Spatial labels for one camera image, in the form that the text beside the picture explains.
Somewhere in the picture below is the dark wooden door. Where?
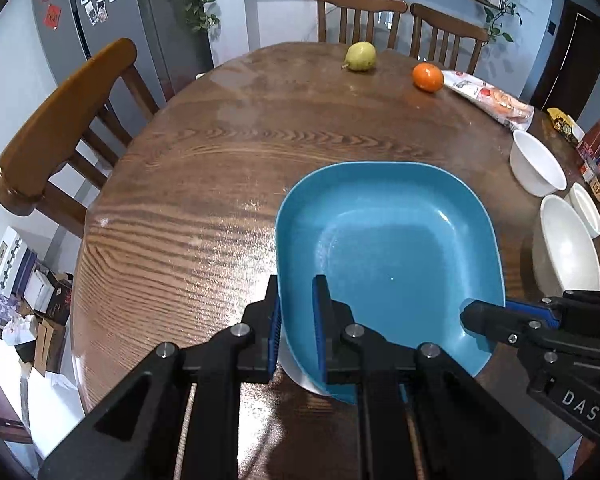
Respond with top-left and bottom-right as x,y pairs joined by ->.
529,0 -> 600,107

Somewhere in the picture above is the trailing green plant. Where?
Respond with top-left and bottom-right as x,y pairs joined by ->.
484,0 -> 525,45

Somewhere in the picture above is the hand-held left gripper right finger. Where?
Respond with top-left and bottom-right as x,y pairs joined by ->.
312,274 -> 565,480

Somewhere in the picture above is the white storage box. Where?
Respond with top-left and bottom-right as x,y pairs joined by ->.
0,225 -> 35,288

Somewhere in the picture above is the yellow snack packet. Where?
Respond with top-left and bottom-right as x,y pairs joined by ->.
546,107 -> 587,149

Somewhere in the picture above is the green pear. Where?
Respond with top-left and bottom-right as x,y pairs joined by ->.
342,41 -> 378,73

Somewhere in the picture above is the dark cardboard box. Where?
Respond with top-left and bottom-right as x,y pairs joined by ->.
44,271 -> 75,328

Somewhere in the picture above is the medium white bowl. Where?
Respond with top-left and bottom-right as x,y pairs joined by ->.
509,130 -> 568,198

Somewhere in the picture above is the wooden chair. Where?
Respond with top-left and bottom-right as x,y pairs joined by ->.
0,37 -> 162,238
409,3 -> 490,76
310,0 -> 409,52

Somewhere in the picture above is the white snack bag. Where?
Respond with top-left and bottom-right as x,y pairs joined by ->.
441,70 -> 536,133

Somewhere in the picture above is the brown cardboard box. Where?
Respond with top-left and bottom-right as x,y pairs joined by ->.
32,314 -> 72,377

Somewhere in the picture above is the orange fruit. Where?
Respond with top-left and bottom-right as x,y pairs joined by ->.
412,62 -> 445,94

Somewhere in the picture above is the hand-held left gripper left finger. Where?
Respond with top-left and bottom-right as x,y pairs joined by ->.
37,275 -> 284,480

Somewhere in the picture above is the white plastic bag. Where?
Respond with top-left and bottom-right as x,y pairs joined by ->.
1,311 -> 37,347

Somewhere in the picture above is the red sauce bottle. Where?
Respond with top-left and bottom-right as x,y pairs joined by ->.
576,112 -> 600,162

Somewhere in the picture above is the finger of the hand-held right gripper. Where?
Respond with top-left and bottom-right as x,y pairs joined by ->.
504,296 -> 568,330
459,299 -> 536,347

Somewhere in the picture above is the blue square plate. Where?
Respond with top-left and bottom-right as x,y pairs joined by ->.
275,161 -> 507,407

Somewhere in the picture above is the large white bowl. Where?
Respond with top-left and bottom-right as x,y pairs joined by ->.
531,194 -> 600,308

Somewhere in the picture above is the small white bowl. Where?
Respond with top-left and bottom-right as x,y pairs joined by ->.
568,182 -> 600,239

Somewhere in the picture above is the grey refrigerator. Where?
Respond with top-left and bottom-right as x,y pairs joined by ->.
29,0 -> 217,103

